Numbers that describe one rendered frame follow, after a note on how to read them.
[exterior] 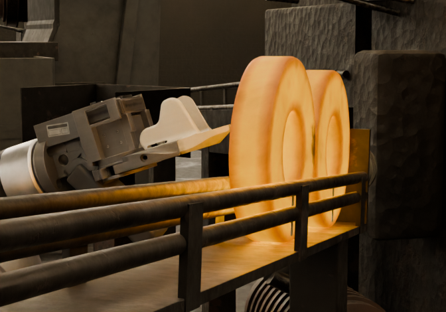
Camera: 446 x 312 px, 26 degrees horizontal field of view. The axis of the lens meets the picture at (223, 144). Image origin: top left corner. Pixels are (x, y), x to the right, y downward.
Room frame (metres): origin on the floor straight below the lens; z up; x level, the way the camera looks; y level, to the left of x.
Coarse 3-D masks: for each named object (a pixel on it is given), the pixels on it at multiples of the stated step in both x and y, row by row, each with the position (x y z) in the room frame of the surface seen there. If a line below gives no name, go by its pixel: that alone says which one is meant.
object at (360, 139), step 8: (352, 136) 1.03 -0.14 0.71; (360, 136) 1.02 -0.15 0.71; (368, 136) 1.02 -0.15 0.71; (352, 144) 1.03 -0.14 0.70; (360, 144) 1.02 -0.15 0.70; (368, 144) 1.02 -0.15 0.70; (352, 152) 1.02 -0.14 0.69; (360, 152) 1.02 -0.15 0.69; (368, 152) 1.02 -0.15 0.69; (352, 160) 1.02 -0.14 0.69; (360, 160) 1.02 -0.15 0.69; (368, 160) 1.02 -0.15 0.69; (352, 168) 1.02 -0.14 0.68; (360, 168) 1.02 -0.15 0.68; (368, 168) 1.02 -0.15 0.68; (368, 176) 1.02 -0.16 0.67; (368, 184) 1.02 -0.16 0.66; (368, 192) 1.02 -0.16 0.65; (344, 208) 1.02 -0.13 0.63; (352, 208) 1.02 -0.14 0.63; (344, 216) 1.02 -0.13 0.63; (352, 216) 1.02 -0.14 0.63
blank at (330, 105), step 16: (320, 80) 0.92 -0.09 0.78; (336, 80) 0.96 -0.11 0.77; (320, 96) 0.90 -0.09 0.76; (336, 96) 0.96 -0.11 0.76; (320, 112) 0.89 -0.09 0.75; (336, 112) 0.96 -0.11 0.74; (320, 128) 0.89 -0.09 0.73; (336, 128) 0.98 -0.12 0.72; (320, 144) 0.89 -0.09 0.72; (336, 144) 0.98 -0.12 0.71; (320, 160) 0.89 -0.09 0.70; (336, 160) 0.98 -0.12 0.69; (320, 176) 0.90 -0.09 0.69; (320, 192) 0.90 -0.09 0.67; (336, 192) 0.96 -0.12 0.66; (320, 224) 0.92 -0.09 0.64
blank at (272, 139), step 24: (264, 72) 0.77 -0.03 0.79; (288, 72) 0.79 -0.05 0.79; (240, 96) 0.76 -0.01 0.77; (264, 96) 0.75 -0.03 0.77; (288, 96) 0.79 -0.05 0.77; (312, 96) 0.86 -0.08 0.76; (240, 120) 0.74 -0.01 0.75; (264, 120) 0.74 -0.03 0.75; (288, 120) 0.83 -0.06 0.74; (312, 120) 0.86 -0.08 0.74; (240, 144) 0.74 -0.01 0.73; (264, 144) 0.73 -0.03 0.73; (288, 144) 0.84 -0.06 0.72; (312, 144) 0.86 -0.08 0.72; (240, 168) 0.74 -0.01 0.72; (264, 168) 0.73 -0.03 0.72; (288, 168) 0.83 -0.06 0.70; (312, 168) 0.87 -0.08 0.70; (240, 216) 0.76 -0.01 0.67; (264, 240) 0.78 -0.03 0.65; (288, 240) 0.79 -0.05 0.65
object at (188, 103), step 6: (186, 96) 1.02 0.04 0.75; (186, 102) 1.02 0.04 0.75; (192, 102) 1.02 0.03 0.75; (186, 108) 1.02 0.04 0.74; (192, 108) 1.02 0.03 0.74; (192, 114) 1.02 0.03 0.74; (198, 114) 1.02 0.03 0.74; (198, 120) 1.02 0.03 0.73; (204, 120) 1.02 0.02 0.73; (198, 126) 1.02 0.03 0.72; (204, 126) 1.01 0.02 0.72; (228, 132) 0.99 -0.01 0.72; (222, 138) 1.00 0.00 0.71
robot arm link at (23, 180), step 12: (24, 144) 1.05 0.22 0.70; (36, 144) 1.05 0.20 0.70; (12, 156) 1.04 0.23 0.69; (24, 156) 1.03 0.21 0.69; (0, 168) 1.04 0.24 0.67; (12, 168) 1.03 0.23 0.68; (24, 168) 1.03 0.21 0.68; (12, 180) 1.03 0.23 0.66; (24, 180) 1.03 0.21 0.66; (36, 180) 1.03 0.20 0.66; (12, 192) 1.03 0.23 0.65; (24, 192) 1.03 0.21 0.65; (36, 192) 1.03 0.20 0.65
